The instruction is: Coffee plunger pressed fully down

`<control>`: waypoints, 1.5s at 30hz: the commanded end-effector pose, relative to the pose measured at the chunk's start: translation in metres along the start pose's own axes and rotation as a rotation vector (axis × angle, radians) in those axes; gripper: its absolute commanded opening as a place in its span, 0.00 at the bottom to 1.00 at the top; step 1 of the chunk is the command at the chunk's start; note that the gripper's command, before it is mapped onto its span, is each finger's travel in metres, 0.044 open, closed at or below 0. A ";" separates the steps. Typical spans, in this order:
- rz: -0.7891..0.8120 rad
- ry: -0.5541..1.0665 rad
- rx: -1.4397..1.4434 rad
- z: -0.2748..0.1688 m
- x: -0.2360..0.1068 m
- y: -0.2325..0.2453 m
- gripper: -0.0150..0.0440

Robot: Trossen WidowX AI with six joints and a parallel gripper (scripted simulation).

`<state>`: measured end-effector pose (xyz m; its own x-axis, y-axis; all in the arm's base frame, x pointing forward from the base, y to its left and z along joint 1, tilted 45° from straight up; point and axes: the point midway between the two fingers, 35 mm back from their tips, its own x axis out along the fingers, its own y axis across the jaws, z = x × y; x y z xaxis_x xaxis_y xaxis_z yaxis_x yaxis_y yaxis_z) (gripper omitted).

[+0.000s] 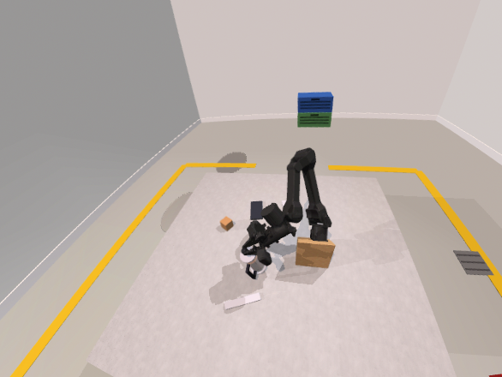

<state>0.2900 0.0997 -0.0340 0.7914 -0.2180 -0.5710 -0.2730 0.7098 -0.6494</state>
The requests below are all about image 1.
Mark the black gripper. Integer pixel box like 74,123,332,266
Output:
242,226,279,266

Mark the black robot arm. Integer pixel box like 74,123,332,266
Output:
247,147,332,242

